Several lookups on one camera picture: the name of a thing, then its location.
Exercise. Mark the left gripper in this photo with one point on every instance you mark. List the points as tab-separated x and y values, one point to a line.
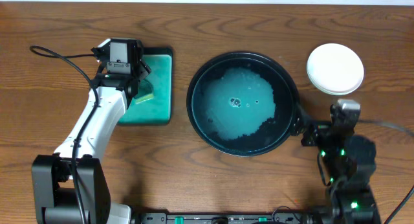
142	68

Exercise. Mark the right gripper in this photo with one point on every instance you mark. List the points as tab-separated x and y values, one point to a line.
315	129

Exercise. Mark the green and yellow sponge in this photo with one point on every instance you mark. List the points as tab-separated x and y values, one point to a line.
145	92

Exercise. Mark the white plate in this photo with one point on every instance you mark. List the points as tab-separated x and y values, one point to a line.
333	61

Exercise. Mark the mint green plate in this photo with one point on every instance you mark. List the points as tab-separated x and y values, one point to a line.
336	87

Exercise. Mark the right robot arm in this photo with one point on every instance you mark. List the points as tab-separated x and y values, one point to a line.
346	162

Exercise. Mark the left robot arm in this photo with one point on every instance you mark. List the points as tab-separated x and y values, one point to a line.
69	185

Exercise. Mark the black round tray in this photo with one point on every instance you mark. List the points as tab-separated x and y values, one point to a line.
243	103

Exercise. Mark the white rectangular water dish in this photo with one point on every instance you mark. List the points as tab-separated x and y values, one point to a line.
160	94

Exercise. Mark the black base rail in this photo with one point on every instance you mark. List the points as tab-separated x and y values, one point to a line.
279	217

